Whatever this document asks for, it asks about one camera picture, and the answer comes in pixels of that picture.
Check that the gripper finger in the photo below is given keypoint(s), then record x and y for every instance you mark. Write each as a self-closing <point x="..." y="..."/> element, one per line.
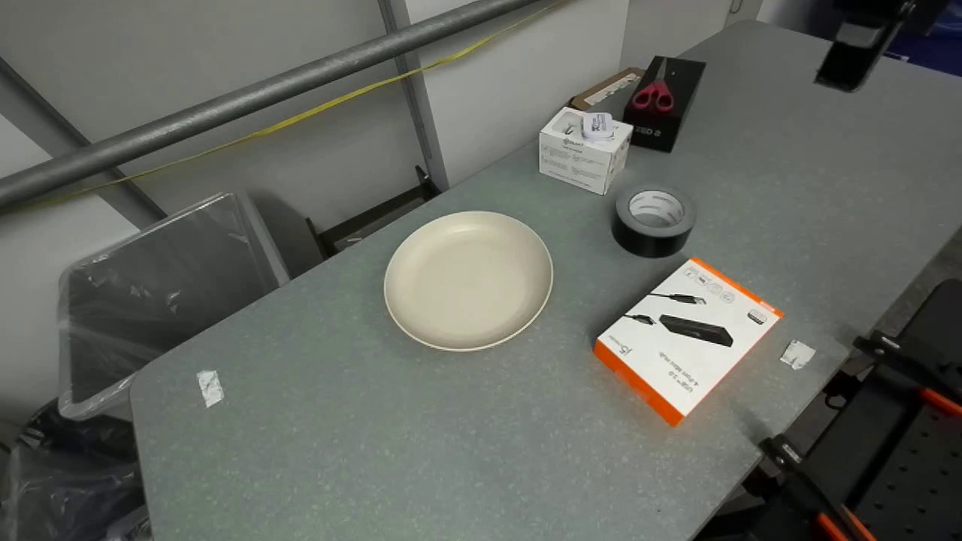
<point x="857" y="60"/>

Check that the cream round plate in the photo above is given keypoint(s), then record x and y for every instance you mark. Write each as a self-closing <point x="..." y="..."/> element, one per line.
<point x="467" y="282"/>

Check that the black product box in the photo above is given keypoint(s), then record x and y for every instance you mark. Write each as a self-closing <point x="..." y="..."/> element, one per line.
<point x="676" y="113"/>

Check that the brown cardboard box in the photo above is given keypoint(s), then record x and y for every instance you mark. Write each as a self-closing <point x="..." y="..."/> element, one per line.
<point x="609" y="86"/>

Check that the small white round case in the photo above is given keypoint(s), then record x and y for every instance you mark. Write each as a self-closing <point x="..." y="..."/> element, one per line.
<point x="598" y="126"/>

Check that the black tape roll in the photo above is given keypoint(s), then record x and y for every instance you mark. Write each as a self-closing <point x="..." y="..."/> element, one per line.
<point x="639" y="237"/>

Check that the small white cardboard box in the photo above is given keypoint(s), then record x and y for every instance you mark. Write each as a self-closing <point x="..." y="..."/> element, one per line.
<point x="582" y="161"/>

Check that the piece of white tape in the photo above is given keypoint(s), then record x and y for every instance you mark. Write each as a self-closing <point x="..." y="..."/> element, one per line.
<point x="210" y="388"/>
<point x="797" y="354"/>

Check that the black and orange clamp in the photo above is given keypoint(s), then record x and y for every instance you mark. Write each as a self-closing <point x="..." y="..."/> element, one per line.
<point x="902" y="361"/>
<point x="804" y="473"/>

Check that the white and orange product box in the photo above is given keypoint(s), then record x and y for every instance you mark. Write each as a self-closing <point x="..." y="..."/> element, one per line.
<point x="676" y="353"/>

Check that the grey metal pipe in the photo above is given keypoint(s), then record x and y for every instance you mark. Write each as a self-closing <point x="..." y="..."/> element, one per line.
<point x="225" y="101"/>

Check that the bin with clear plastic liner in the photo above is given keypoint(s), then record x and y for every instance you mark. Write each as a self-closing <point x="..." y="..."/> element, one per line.
<point x="158" y="293"/>

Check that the black plastic bag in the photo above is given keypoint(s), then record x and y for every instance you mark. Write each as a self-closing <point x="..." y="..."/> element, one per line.
<point x="60" y="481"/>

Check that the black metal bracket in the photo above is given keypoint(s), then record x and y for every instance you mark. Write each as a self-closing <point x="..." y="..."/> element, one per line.
<point x="376" y="218"/>

